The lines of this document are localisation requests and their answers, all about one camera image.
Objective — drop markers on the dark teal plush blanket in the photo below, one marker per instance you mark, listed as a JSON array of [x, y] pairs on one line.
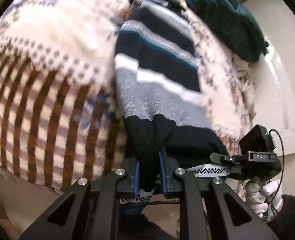
[[234, 25]]

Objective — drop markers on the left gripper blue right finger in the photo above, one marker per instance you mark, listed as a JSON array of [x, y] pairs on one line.
[[162, 155]]

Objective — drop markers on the striped navy knit sweater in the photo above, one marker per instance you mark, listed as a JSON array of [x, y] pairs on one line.
[[159, 93]]

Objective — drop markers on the beige crumpled cloth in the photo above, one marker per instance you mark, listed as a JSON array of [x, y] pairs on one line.
[[244, 90]]

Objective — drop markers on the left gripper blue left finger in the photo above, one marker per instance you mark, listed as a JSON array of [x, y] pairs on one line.
[[136, 177]]

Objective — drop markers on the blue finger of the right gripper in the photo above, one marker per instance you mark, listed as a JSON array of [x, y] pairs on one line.
[[210, 171], [227, 160]]

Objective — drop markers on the white gloved right hand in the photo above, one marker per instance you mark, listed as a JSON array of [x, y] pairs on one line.
[[264, 200]]

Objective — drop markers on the white headboard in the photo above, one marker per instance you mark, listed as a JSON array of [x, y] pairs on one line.
[[274, 100]]

